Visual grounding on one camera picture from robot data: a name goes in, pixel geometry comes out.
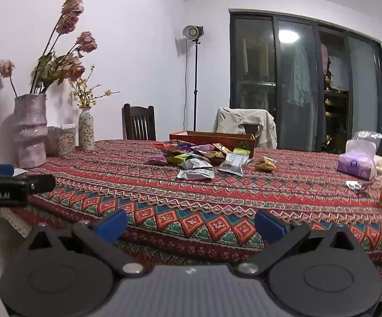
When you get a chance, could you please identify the dried pink flowers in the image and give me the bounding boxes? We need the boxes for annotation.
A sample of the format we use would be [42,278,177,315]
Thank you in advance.
[0,0,97,98]

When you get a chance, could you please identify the purple tissue pack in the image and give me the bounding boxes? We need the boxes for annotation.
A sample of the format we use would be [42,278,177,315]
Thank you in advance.
[337,139,378,180]

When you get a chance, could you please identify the pile of snack packets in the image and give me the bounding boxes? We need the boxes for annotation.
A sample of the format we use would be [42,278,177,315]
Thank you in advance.
[145,140,253,180]

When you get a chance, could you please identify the yellow flower sprigs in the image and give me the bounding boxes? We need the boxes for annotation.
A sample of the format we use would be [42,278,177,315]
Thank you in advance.
[70,65,122,109]

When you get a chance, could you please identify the dark wooden chair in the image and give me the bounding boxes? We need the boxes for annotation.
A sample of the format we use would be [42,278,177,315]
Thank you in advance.
[243,124,265,148]
[122,103,157,141]

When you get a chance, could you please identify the black tripod stand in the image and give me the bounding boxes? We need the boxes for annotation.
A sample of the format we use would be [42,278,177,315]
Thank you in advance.
[182,25,205,132]

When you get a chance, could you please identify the glass jar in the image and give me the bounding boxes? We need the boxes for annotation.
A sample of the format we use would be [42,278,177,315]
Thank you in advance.
[58,124,77,157]
[46,126,61,157]

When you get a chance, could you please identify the silver wrapper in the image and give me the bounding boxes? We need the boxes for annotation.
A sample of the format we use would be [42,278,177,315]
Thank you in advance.
[345,180,371,192]

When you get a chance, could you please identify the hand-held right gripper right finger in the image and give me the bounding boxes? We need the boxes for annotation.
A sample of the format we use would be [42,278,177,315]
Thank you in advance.
[236,209,363,278]

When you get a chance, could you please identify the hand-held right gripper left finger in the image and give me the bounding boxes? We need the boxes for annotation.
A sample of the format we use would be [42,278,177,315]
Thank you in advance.
[22,209,147,278]

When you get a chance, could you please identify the beige jacket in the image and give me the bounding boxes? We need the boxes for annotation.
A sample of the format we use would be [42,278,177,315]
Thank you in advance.
[212,107,277,149]

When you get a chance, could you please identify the gold snack packet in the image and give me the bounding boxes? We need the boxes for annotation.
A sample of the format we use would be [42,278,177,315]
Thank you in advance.
[254,156,276,171]

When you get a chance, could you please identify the sliding glass door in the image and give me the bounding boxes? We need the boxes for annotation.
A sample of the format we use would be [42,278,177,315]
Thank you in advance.
[229,8,382,155]

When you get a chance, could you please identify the clear plastic bag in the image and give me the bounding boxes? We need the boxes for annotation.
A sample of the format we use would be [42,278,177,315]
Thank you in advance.
[353,131,382,156]

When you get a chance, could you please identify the floral ceramic vase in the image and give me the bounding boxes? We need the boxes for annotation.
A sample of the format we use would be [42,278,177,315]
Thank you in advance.
[78,107,95,151]

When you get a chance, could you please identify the pink textured vase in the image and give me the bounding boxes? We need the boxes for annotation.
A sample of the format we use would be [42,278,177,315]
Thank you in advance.
[13,94,49,169]

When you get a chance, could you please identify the red cardboard box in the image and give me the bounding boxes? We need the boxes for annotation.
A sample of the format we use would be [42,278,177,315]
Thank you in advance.
[169,130,256,159]

